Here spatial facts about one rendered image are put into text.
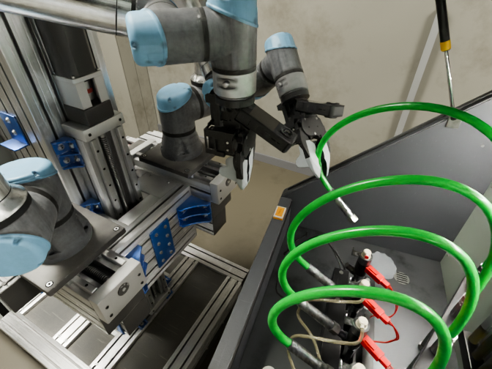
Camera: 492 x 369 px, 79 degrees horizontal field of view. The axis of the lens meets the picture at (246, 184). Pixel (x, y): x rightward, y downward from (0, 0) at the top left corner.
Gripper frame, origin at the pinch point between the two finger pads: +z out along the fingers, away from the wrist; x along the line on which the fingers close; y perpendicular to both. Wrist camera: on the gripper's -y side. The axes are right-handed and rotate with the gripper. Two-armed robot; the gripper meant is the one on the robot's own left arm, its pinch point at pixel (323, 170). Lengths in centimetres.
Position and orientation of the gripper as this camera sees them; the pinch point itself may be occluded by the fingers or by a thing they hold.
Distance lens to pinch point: 73.3
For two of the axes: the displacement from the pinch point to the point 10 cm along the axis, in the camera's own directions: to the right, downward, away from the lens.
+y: -5.4, 2.2, 8.2
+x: -8.0, 1.7, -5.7
